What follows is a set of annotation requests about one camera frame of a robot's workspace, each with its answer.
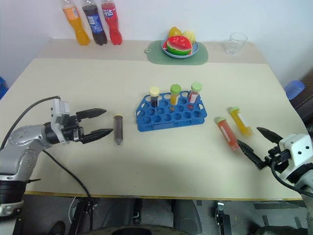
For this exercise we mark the yellow toy pepper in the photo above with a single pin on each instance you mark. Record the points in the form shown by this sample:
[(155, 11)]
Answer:
[(174, 31)]

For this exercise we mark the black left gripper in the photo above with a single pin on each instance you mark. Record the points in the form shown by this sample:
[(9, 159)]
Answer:
[(73, 131)]

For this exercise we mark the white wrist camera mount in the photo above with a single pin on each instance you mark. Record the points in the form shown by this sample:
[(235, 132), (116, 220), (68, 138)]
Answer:
[(60, 110), (297, 147)]

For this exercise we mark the black round base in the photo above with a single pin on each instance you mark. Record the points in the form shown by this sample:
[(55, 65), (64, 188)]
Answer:
[(146, 230)]

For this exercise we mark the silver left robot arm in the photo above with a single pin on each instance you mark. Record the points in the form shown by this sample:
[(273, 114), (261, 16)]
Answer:
[(24, 137)]

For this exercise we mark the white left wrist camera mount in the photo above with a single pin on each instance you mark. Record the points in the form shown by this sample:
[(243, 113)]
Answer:
[(60, 110)]

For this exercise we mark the blue plastic stool stack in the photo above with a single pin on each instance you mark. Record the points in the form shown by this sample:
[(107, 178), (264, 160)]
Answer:
[(294, 89)]

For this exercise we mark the orange soda bottle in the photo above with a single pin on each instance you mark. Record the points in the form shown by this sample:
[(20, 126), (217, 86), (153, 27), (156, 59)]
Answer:
[(77, 24)]

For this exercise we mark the blue plastic object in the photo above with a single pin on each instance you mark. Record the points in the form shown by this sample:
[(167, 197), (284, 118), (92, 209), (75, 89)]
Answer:
[(3, 86)]

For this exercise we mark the dark grey rounded shape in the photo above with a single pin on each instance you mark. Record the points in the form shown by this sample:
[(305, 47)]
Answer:
[(185, 215)]

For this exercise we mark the cola bottle blue label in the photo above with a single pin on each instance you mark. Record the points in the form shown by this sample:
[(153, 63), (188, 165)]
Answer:
[(95, 24)]

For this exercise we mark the orange liquid tube green cap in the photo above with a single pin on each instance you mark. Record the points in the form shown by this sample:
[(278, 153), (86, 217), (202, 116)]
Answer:
[(174, 94), (240, 121)]

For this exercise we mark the toy watermelon slice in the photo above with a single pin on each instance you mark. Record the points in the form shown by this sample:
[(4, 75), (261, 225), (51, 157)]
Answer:
[(179, 45)]

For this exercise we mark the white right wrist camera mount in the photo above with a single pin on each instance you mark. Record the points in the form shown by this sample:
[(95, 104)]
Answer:
[(297, 147)]

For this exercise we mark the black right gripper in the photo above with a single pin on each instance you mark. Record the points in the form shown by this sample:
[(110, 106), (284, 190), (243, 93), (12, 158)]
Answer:
[(276, 157)]

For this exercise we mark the black metal stand frame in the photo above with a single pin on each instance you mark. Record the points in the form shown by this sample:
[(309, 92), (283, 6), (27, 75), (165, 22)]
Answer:
[(137, 210), (82, 215), (223, 218)]

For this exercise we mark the clear glass cup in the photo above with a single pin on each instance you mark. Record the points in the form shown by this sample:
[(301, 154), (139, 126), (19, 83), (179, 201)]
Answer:
[(236, 44)]

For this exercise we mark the yellow toy corn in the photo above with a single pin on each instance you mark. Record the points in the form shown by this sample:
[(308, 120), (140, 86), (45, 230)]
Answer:
[(190, 36)]

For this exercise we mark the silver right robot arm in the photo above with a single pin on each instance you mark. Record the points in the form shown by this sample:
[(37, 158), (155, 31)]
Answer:
[(306, 186)]

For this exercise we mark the dark liquid tube yellow cap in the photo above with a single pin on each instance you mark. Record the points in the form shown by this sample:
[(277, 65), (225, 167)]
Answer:
[(118, 129), (155, 96)]

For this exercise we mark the blue bowl of toy fruit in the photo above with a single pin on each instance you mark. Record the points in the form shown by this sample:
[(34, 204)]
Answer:
[(193, 52)]

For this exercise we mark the red liquid tube green cap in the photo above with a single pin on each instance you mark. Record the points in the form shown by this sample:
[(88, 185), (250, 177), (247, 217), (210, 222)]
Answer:
[(227, 133), (194, 94)]

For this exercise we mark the dark brown furniture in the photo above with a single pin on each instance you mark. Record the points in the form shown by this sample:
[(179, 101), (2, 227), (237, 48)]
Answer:
[(305, 100)]

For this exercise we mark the red soda bottle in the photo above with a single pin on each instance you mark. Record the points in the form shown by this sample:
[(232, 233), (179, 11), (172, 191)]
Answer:
[(112, 22)]

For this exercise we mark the dark shoe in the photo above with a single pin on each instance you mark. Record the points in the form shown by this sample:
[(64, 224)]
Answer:
[(57, 227)]

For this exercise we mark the green placemat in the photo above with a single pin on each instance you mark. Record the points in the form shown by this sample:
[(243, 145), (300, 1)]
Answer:
[(156, 56)]

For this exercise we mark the blue test tube rack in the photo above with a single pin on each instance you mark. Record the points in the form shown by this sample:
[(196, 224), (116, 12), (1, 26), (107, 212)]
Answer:
[(161, 120)]

